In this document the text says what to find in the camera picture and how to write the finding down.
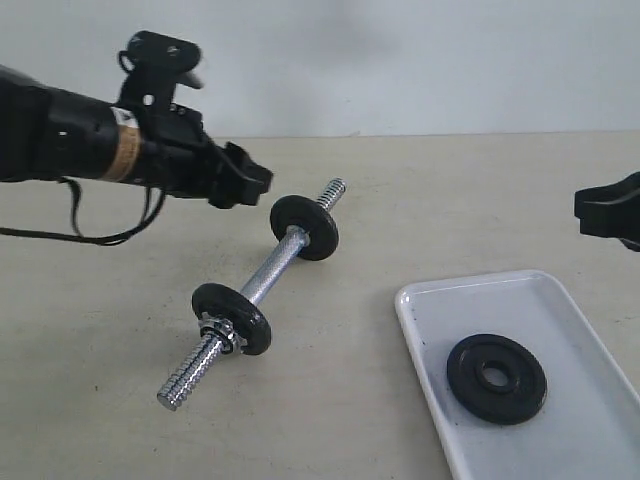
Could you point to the black plate near end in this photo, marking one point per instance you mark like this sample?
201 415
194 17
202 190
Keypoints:
248 321

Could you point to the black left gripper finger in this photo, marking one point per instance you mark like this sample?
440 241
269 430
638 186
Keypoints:
246 169
227 192

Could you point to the chrome dumbbell bar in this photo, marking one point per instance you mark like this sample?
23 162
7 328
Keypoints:
183 381

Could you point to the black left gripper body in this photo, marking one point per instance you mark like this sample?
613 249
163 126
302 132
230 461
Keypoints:
176 153

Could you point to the black weight plate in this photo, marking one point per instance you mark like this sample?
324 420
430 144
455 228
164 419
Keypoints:
496 379

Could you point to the black plate end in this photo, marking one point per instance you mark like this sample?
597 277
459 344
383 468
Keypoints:
248 321
296 210

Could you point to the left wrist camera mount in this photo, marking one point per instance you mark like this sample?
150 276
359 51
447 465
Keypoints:
154 65

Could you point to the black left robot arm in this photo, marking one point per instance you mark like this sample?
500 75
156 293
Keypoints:
48 133

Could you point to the black plate far end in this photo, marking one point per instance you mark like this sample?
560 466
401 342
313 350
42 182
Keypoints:
296 210

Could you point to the chrome star lock nut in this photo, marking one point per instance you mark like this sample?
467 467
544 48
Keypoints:
223 330

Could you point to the white rectangular tray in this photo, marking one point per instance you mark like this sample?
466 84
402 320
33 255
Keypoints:
588 427

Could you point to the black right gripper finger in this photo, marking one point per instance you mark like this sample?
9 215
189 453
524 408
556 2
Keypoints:
616 197
625 229

